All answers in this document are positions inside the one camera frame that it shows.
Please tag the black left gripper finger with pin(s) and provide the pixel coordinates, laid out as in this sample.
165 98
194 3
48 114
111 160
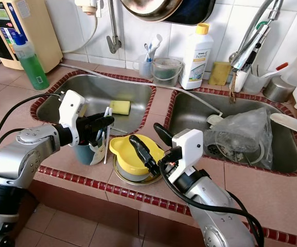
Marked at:
101 122
97 137

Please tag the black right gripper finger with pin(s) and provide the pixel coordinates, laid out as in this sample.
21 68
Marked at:
162 134
142 153

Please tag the yellow plastic bowl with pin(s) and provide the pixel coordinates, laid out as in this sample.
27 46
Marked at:
125 154

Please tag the blue mug white figure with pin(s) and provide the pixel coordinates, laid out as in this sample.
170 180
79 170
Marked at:
82 155

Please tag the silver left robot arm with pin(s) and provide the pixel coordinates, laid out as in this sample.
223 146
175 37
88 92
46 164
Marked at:
24 159

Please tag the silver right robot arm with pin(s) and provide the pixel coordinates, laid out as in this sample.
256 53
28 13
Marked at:
215 211

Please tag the bright yellow sponge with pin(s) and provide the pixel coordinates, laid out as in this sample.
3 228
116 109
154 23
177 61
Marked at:
120 107

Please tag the large steel sink basin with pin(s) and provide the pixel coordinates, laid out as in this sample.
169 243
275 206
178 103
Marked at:
189 110

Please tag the small steel sink basin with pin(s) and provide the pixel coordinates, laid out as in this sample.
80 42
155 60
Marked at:
102 85

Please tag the clear container green scrubber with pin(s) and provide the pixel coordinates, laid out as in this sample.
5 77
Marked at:
166 74

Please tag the clear plastic toothbrush cup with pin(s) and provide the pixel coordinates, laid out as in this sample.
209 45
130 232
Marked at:
143 69

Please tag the clear plastic bag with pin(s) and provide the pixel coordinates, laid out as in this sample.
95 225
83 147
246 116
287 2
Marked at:
241 134

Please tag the green dish soap bottle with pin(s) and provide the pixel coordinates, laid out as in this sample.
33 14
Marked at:
36 72

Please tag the mustard yellow sponge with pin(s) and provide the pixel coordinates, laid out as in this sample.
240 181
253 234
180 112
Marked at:
219 74

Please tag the blue white toothbrush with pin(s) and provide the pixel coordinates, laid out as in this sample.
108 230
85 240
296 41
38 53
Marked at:
147 51

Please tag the white detergent bottle yellow cap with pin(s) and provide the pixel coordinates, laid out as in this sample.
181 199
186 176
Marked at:
196 56

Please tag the white toothpaste tube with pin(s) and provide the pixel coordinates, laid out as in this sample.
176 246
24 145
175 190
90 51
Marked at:
156 42

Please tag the white bottle green cap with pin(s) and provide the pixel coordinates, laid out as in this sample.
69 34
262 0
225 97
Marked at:
241 81

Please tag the clear plastic jug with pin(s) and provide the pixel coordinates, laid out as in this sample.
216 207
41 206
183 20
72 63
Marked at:
254 82

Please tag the beige water ionizer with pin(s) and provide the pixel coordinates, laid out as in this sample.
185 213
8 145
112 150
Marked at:
40 31

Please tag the white plastic spatula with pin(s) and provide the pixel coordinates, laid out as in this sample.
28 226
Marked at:
287 123

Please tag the chrome sink faucet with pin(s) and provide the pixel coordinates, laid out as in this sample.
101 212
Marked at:
251 49

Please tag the steel cup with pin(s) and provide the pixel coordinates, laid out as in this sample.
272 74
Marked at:
278 90

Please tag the steel wok pan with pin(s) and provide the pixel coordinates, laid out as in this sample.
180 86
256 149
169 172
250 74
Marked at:
151 7

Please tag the dark blue frying pan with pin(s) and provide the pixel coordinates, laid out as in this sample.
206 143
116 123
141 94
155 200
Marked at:
197 13

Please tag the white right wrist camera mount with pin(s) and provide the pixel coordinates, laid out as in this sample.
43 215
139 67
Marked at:
189 146

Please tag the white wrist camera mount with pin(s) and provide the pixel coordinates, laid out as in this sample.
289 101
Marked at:
71 110
189 146

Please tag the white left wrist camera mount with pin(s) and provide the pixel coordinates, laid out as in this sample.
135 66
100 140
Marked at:
71 110

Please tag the steel wall tap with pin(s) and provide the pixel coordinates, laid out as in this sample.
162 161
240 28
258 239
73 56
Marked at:
114 43

